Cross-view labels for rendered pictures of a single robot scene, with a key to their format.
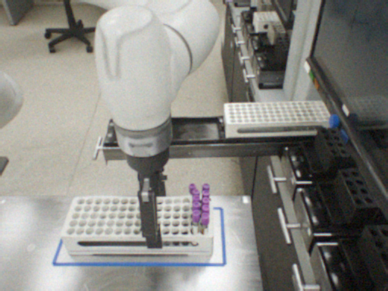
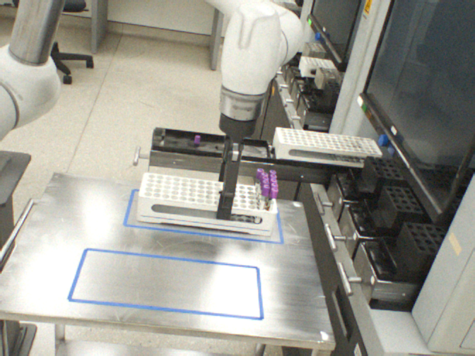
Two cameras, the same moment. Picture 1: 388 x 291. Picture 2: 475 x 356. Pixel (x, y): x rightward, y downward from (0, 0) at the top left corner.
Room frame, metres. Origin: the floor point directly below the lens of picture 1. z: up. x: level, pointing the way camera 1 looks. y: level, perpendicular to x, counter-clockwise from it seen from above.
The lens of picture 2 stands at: (-0.55, 0.22, 1.52)
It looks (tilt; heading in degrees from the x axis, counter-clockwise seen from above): 31 degrees down; 351
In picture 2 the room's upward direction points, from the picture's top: 11 degrees clockwise
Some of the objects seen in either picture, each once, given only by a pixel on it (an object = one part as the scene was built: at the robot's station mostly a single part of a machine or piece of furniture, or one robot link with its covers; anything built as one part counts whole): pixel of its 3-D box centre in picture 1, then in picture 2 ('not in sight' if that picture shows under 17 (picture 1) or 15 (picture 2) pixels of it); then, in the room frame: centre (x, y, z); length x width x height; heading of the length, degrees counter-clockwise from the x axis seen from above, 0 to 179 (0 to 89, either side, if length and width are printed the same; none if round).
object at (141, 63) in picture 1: (139, 64); (253, 45); (0.46, 0.07, 1.22); 0.13 x 0.11 x 0.16; 154
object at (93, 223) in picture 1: (141, 225); (207, 203); (0.45, 0.11, 0.85); 0.30 x 0.10 x 0.06; 88
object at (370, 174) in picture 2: (326, 150); (372, 176); (0.66, -0.34, 0.85); 0.12 x 0.02 x 0.06; 0
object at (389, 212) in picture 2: (348, 196); (390, 208); (0.51, -0.34, 0.85); 0.12 x 0.02 x 0.06; 179
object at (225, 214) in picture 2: (153, 236); (225, 205); (0.39, 0.08, 0.89); 0.03 x 0.01 x 0.07; 88
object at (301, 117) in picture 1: (276, 120); (325, 150); (0.81, -0.24, 0.83); 0.30 x 0.10 x 0.06; 90
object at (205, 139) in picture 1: (214, 136); (261, 159); (0.81, -0.07, 0.78); 0.73 x 0.14 x 0.09; 90
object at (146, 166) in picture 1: (148, 161); (235, 133); (0.44, 0.08, 1.03); 0.08 x 0.07 x 0.09; 178
